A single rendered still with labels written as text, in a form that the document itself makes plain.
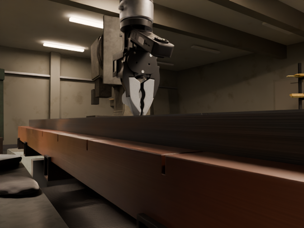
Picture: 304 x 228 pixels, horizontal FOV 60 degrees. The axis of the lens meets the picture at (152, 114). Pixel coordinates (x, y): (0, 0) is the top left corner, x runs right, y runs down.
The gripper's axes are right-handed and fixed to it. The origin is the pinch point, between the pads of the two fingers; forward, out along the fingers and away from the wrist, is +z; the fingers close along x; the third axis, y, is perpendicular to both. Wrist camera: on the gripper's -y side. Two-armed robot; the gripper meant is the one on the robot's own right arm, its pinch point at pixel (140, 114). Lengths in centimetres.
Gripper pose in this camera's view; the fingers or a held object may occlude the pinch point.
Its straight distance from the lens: 56.2
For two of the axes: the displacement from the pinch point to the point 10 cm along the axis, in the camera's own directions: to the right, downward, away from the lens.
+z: 0.0, 10.0, -0.3
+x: -8.5, -0.1, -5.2
